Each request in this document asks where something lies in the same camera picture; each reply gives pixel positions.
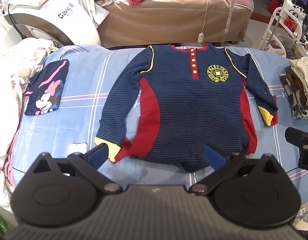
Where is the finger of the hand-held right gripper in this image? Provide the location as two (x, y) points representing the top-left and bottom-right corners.
(285, 127), (308, 151)
(297, 145), (308, 172)

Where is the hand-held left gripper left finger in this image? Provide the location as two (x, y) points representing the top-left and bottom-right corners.
(32, 143), (122, 196)

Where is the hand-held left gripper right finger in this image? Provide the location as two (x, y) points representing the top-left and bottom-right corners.
(190, 144), (280, 196)

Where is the navy striped red-panel shirt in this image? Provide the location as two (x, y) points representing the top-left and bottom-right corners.
(94, 43), (279, 173)

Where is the stack of folded clothes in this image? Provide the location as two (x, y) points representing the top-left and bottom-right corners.
(280, 56), (308, 119)

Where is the white smartphone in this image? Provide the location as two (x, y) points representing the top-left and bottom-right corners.
(66, 142), (88, 157)

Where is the blue plaid bed sheet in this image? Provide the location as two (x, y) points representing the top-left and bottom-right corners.
(9, 44), (308, 205)

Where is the folded navy cartoon mouse garment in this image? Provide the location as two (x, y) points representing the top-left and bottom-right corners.
(24, 59), (70, 116)

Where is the pink cloth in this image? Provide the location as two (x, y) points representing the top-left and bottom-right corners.
(4, 127), (22, 188)

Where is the white metal rack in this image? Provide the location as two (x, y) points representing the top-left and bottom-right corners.
(259, 6), (306, 56)

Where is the beige fuzzy blanket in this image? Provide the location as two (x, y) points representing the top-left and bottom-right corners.
(0, 38), (60, 207)

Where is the red box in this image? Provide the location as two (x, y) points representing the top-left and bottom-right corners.
(266, 0), (280, 12)

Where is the beige covered bed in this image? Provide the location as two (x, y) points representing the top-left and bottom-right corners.
(94, 0), (255, 48)

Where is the white curved machine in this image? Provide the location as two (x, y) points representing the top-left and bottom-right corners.
(0, 0), (102, 48)

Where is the white cable with switch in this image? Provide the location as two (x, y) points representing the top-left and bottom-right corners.
(197, 0), (210, 48)

